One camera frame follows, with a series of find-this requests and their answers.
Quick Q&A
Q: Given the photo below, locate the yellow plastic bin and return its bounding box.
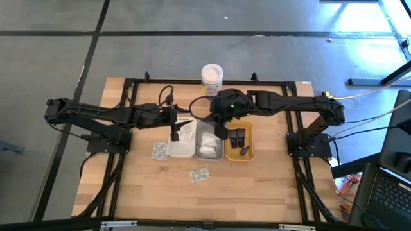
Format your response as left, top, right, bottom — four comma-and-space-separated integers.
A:
224, 119, 256, 162

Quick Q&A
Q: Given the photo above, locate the black slanted desk leg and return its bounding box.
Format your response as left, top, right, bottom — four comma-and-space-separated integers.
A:
377, 0, 411, 62

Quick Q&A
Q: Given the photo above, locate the black desk foot bar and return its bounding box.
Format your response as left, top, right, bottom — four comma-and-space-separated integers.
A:
347, 60, 411, 87

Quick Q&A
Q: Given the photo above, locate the black laptop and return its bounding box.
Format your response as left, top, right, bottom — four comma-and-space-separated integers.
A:
348, 162, 411, 231

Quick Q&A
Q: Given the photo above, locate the clear bag of cotton pads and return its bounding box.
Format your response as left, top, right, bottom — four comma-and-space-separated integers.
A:
200, 132, 219, 148
198, 146, 218, 159

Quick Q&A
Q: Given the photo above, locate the dark blue toiletry tube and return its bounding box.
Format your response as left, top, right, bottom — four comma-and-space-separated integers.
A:
228, 129, 239, 149
236, 128, 247, 148

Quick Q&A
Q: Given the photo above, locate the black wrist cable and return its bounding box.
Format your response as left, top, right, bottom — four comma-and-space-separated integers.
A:
188, 95, 222, 122
158, 85, 176, 110

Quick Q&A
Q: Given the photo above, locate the white plastic bin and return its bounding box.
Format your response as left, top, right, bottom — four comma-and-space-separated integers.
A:
166, 115, 197, 158

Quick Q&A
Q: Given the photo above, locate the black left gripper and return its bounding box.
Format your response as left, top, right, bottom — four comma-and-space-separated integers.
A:
133, 96, 194, 132

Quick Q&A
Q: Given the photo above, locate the blue grey floor object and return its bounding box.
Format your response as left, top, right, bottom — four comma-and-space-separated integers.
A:
0, 140, 26, 155

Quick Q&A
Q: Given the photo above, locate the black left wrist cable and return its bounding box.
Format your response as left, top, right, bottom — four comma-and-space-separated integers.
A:
158, 85, 176, 110

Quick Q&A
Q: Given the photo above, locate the black monitor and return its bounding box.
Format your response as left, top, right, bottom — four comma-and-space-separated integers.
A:
378, 89, 411, 182

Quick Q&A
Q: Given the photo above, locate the yellow floor cable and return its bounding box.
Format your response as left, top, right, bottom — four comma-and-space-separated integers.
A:
332, 76, 411, 100

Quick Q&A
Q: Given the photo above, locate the orange item on floor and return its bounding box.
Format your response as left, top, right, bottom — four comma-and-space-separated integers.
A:
334, 175, 354, 222

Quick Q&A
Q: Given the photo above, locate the disinfecting wipes canister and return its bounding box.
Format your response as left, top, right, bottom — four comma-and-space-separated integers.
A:
200, 63, 224, 97

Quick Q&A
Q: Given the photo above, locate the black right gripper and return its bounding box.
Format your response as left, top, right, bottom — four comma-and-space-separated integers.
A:
201, 89, 253, 124

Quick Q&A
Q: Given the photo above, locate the grey plastic bin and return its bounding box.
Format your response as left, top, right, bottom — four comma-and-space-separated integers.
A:
194, 119, 225, 161

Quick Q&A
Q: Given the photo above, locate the black camera rig bar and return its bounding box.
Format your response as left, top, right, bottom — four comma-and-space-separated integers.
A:
0, 216, 411, 231

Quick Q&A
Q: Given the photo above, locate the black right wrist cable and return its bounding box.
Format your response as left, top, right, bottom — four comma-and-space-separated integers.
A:
188, 95, 222, 122

